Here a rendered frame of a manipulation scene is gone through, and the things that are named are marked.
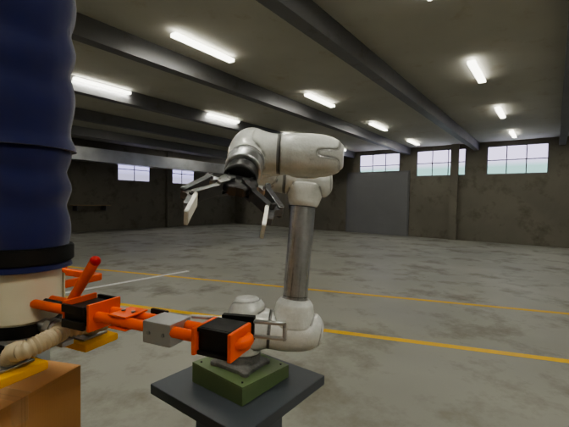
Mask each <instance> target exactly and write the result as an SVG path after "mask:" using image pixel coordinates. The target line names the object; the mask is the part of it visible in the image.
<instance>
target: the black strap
mask: <svg viewBox="0 0 569 427"><path fill-rule="evenodd" d="M74 256H75V244H74V243H73V242H72V241H70V242H69V244H66V245H63V246H59V247H47V248H38V249H25V250H0V269H9V268H23V267H32V266H40V265H47V264H53V263H61V262H65V261H68V260H70V259H72V258H73V257H74Z"/></svg>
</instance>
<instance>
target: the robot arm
mask: <svg viewBox="0 0 569 427"><path fill-rule="evenodd" d="M343 165H344V146H343V144H342V143H340V141H339V140H337V139H335V138H333V137H332V136H326V135H321V134H313V133H290V134H276V133H270V132H266V131H264V130H261V129H258V128H255V127H249V128H245V129H244V130H241V131H240V132H239V133H238V134H237V135H236V136H235V137H234V139H233V140H232V142H231V143H230V145H229V149H228V153H227V159H226V161H225V166H224V174H223V175H222V176H220V177H216V176H213V172H207V173H206V174H205V175H204V176H203V177H201V178H199V179H197V180H193V181H192V182H190V183H188V184H186V185H184V186H182V187H181V188H180V199H181V200H184V225H188V224H189V222H190V220H191V217H192V215H193V213H194V212H195V210H196V207H197V202H200V201H202V200H206V199H208V198H211V197H216V196H220V197H222V196H225V195H230V196H237V197H244V198H245V199H246V200H247V201H248V202H252V203H253V204H254V205H255V206H256V207H257V208H259V209H260V210H261V211H262V212H263V213H264V215H263V219H262V228H261V232H260V237H259V238H261V239H263V237H264V233H265V229H266V225H272V224H273V217H274V216H277V217H278V218H282V216H283V212H284V208H285V206H284V204H283V203H282V202H281V201H280V200H279V198H278V197H277V196H276V194H275V193H274V191H275V192H278V193H284V194H287V197H288V202H289V204H290V205H291V206H290V225H289V234H288V244H287V253H286V263H285V272H284V290H283V296H282V297H280V298H279V299H278V301H277V302H276V305H275V308H274V309H269V308H265V303H264V302H263V300H262V299H261V298H259V297H256V296H253V295H242V296H238V297H236V298H235V300H234V301H233V302H232V304H231V305H230V307H229V311H228V313H239V314H250V315H256V318H255V319H260V320H271V321H281V322H283V321H286V322H287V332H286V337H287V341H276V340H266V339H257V338H255V340H254V342H253V344H252V345H251V348H250V349H249V350H248V351H246V352H245V353H243V354H242V355H241V356H239V357H238V358H237V359H236V360H235V361H234V362H232V363H227V361H224V360H220V359H216V358H215V359H212V360H211V362H210V365H212V366H216V367H219V368H221V369H225V370H228V371H230V372H232V373H235V374H238V375H239V376H241V377H243V378H247V377H249V376H250V374H252V373H253V372H255V371H256V370H258V369H260V368H261V367H262V366H264V365H266V364H269V363H270V359H269V358H265V357H262V356H261V350H263V349H272V350H276V351H282V352H304V351H309V350H312V349H314V348H316V347H317V346H319V345H320V344H321V341H322V339H323V321H322V319H321V317H320V316H319V315H318V314H317V313H314V311H313V305H312V302H311V301H310V299H309V298H307V293H308V282H309V273H310V263H311V253H312V238H313V228H314V219H315V208H317V207H318V205H319V203H320V201H321V199H322V197H327V196H328V195H329V194H330V192H331V191H332V189H333V175H335V174H337V173H339V172H340V170H341V169H342V168H343ZM260 192H261V193H262V194H261V193H260ZM255 334H257V335H266V336H283V326H282V325H271V324H255Z"/></svg>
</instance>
